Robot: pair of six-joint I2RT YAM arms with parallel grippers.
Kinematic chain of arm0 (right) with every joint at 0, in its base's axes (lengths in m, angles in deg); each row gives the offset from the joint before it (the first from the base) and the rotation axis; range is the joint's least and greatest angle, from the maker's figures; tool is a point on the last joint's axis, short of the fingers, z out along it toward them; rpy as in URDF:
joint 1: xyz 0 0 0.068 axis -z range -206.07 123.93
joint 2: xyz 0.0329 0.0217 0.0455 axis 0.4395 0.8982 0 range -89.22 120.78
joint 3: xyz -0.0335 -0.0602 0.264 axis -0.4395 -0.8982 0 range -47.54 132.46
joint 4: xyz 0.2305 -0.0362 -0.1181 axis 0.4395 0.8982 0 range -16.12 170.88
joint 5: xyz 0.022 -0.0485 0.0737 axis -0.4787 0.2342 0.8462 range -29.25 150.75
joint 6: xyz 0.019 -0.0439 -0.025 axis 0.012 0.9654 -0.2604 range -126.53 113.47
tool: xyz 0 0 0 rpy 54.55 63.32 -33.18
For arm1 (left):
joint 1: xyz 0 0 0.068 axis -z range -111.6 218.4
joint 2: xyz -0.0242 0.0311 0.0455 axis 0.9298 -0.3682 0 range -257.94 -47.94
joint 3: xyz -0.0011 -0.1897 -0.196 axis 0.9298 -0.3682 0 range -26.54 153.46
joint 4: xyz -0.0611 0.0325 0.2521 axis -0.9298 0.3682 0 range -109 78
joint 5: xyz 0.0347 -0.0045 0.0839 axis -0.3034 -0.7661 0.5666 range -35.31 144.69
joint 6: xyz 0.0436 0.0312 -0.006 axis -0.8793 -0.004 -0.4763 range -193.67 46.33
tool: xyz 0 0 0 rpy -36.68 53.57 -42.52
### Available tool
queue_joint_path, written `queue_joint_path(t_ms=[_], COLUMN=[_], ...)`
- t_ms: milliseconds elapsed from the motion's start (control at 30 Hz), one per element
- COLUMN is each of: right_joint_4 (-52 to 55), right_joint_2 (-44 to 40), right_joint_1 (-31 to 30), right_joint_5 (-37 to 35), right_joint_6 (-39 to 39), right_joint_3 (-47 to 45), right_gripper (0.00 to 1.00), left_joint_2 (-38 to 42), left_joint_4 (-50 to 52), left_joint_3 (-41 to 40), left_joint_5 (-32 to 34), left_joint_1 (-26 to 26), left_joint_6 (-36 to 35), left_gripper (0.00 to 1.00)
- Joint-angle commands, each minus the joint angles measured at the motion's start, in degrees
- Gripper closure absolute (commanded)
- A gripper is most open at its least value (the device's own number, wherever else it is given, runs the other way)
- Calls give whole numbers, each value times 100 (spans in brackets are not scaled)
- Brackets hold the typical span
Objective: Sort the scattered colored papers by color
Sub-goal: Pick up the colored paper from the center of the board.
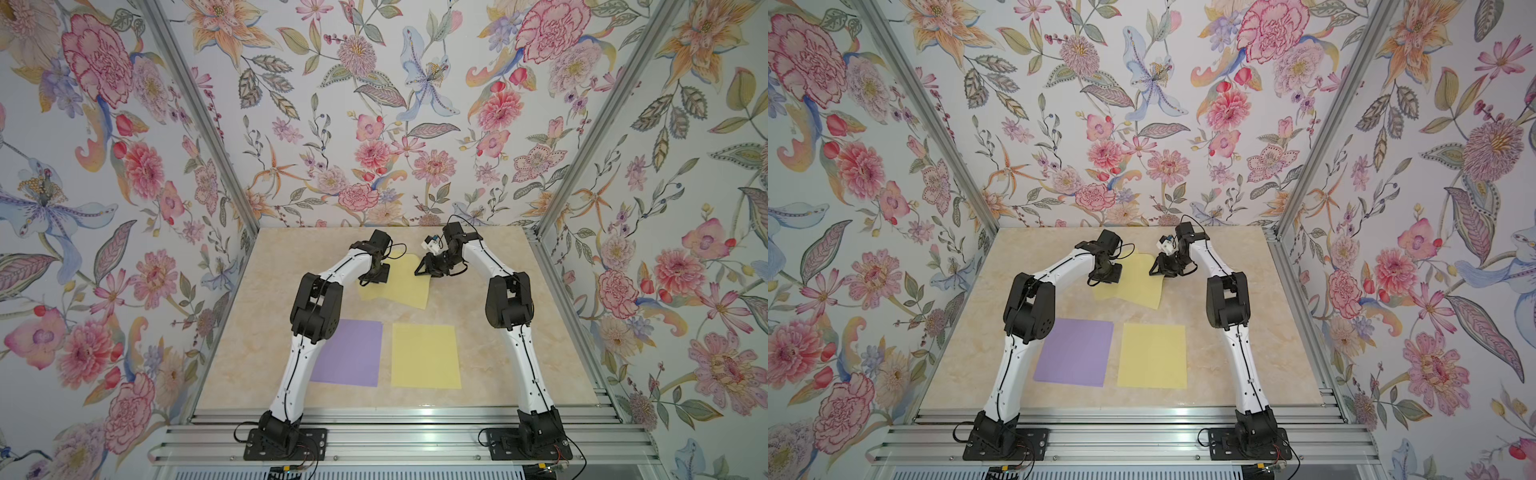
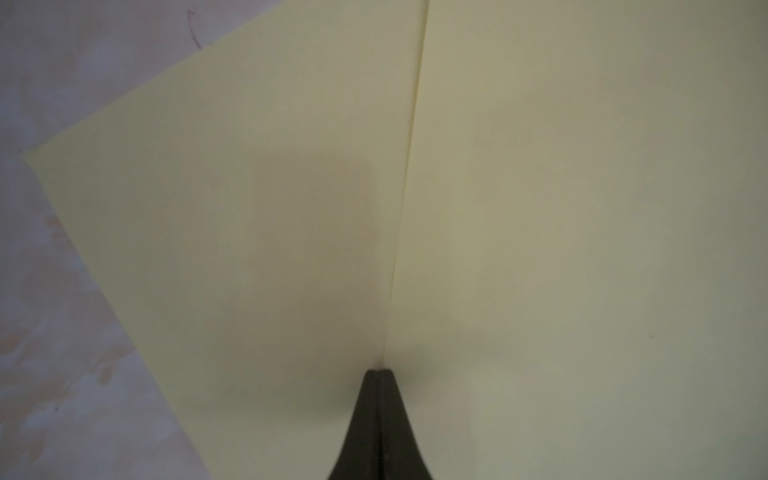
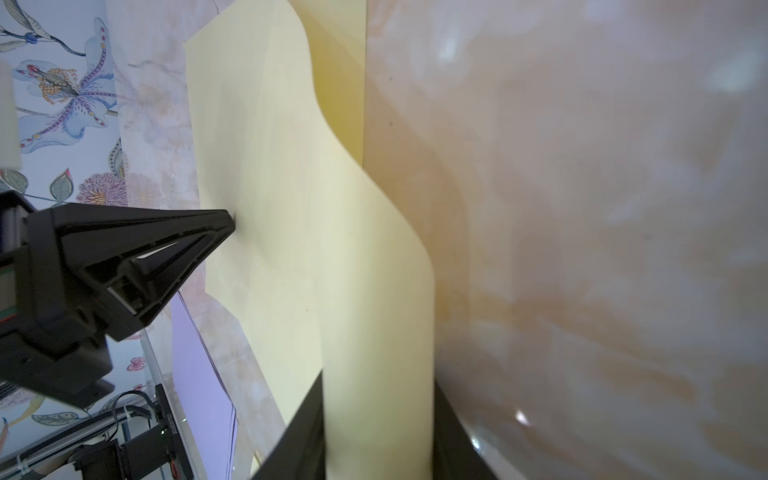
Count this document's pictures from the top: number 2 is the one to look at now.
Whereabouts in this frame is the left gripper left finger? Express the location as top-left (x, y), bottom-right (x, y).
top-left (329, 370), bottom-right (380, 480)

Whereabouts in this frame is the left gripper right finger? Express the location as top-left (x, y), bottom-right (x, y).
top-left (379, 369), bottom-right (432, 480)

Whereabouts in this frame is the yellow paper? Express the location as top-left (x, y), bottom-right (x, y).
top-left (26, 1), bottom-right (426, 479)
top-left (386, 1), bottom-right (767, 479)

